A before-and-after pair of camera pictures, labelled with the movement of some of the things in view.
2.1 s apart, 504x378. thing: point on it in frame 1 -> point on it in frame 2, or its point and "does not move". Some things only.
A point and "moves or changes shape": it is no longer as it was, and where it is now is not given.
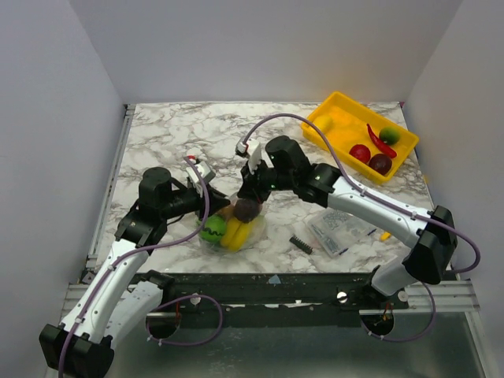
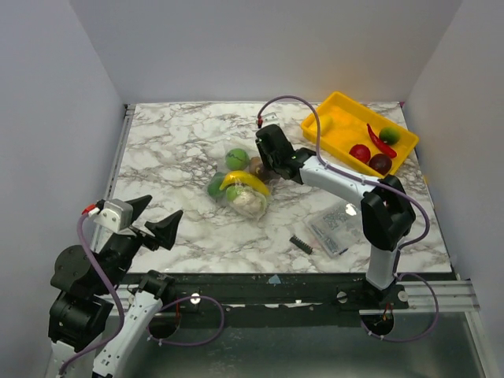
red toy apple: [361, 152] does not move
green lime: [390, 135] does not move
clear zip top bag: [235, 227] moves or changes shape
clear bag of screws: [339, 231] does not move
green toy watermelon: [214, 229] -> [237, 159]
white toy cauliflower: [258, 228] -> [246, 201]
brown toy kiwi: [227, 213] moves or changes shape
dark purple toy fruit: [246, 209] moves or changes shape
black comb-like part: [298, 242] does not move
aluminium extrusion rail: [450, 296] does not move
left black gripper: [216, 200] -> [165, 229]
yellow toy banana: [236, 234] -> [246, 177]
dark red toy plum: [380, 163] does not move
